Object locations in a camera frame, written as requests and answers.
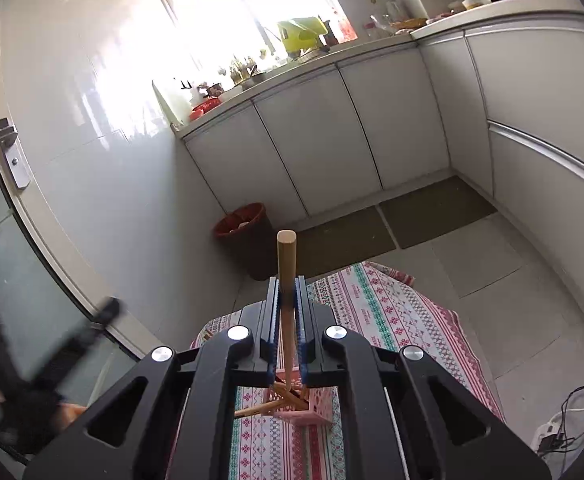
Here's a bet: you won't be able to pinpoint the small potted plants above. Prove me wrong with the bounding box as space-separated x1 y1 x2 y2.
217 47 270 86

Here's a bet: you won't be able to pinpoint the yellow green dish rack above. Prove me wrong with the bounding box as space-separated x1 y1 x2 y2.
277 16 330 57

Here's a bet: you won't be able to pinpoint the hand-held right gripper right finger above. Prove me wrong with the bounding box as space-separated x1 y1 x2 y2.
294 275 554 480

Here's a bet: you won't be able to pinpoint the silver door handle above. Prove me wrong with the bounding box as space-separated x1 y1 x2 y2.
0 117 34 190

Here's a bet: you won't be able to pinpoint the wooden handled utensil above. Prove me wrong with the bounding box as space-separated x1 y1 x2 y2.
276 229 299 387

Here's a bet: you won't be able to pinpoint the frosted glass door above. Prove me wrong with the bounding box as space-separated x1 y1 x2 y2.
0 10 140 463

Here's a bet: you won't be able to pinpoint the white kitchen cabinet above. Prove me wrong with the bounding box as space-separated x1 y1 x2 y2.
412 0 584 331
174 25 453 221

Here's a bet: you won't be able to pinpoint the bright kitchen window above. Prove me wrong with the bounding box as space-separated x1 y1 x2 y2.
154 0 355 78

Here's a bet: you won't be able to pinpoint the pink plastic basket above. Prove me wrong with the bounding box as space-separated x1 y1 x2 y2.
266 380 336 429

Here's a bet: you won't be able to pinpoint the brown floor mat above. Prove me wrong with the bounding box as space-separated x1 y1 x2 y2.
284 205 398 278

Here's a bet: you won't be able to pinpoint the red bowl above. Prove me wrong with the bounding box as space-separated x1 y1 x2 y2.
189 97 223 122

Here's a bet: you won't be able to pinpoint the black plug adapter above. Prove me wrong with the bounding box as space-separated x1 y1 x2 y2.
538 434 569 453

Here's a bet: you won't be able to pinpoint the red label bottle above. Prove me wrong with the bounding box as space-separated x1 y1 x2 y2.
332 7 359 45

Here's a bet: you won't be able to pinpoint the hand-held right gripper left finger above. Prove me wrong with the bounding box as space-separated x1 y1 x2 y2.
22 276 280 480

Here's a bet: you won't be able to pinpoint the red trash bin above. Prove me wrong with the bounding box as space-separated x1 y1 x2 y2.
212 202 277 282

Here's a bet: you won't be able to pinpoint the red green patterned tablecloth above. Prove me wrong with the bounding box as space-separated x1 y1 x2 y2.
167 260 505 480

